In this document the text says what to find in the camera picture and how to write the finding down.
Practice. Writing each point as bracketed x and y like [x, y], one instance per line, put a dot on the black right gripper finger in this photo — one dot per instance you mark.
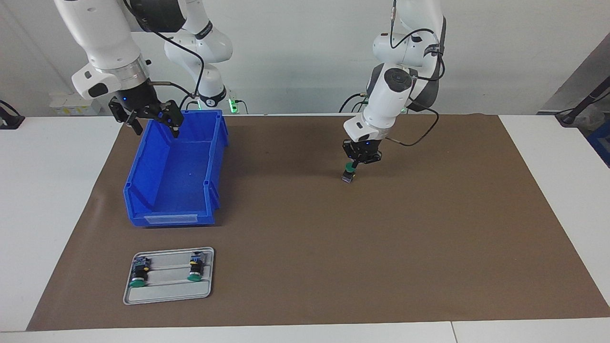
[136, 126]
[174, 121]

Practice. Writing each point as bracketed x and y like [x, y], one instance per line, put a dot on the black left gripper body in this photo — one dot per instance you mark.
[362, 150]

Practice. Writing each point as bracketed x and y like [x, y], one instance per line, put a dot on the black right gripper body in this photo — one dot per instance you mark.
[138, 100]

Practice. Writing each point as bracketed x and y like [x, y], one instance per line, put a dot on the green push button switch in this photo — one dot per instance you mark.
[349, 177]
[195, 267]
[139, 271]

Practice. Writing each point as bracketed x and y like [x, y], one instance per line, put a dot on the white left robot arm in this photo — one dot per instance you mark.
[388, 95]

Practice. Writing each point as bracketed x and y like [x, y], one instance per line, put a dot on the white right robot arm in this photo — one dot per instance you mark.
[95, 33]

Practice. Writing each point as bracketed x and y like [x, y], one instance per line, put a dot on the blue plastic storage bin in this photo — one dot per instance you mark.
[176, 181]

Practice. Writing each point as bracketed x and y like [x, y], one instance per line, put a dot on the white box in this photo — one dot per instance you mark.
[59, 105]

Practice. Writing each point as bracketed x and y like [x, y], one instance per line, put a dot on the brown table mat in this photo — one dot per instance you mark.
[333, 262]

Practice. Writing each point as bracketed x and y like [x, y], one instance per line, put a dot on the grey metal tray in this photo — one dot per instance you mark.
[167, 293]

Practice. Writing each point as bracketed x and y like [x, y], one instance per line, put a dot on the black stand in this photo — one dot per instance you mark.
[567, 116]

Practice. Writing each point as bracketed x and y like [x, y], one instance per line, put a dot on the blue crate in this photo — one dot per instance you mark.
[601, 143]

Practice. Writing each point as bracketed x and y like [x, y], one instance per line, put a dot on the black clamp mount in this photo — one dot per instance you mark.
[9, 121]

